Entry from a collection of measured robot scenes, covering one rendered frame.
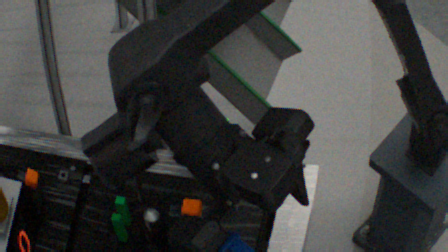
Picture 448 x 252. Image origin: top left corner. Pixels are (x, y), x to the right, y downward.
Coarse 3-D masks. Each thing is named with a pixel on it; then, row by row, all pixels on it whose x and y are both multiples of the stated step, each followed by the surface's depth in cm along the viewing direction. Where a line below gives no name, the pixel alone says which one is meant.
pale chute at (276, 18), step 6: (276, 0) 124; (282, 0) 125; (288, 0) 126; (270, 6) 122; (276, 6) 123; (282, 6) 124; (288, 6) 125; (264, 12) 121; (270, 12) 122; (276, 12) 123; (282, 12) 124; (270, 18) 121; (276, 18) 122; (282, 18) 123
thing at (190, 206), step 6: (186, 204) 90; (192, 204) 90; (198, 204) 90; (174, 210) 91; (180, 210) 91; (186, 210) 90; (192, 210) 90; (198, 210) 90; (174, 216) 91; (180, 216) 91
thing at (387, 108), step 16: (384, 32) 141; (384, 48) 138; (432, 48) 138; (384, 64) 135; (400, 64) 135; (432, 64) 135; (384, 80) 132; (384, 96) 129; (384, 112) 127; (400, 112) 127; (384, 128) 125; (368, 160) 120; (368, 176) 118; (368, 192) 116; (368, 208) 114
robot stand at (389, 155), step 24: (408, 120) 99; (384, 144) 96; (408, 144) 96; (384, 168) 94; (408, 168) 93; (384, 192) 98; (408, 192) 91; (432, 192) 90; (384, 216) 101; (408, 216) 96; (432, 216) 94; (360, 240) 108; (384, 240) 104; (408, 240) 99; (432, 240) 105
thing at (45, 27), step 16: (48, 0) 97; (144, 0) 95; (48, 16) 100; (144, 16) 97; (48, 32) 101; (112, 32) 143; (128, 32) 143; (48, 48) 103; (48, 64) 106; (48, 80) 108; (64, 112) 114; (64, 128) 116; (160, 144) 115
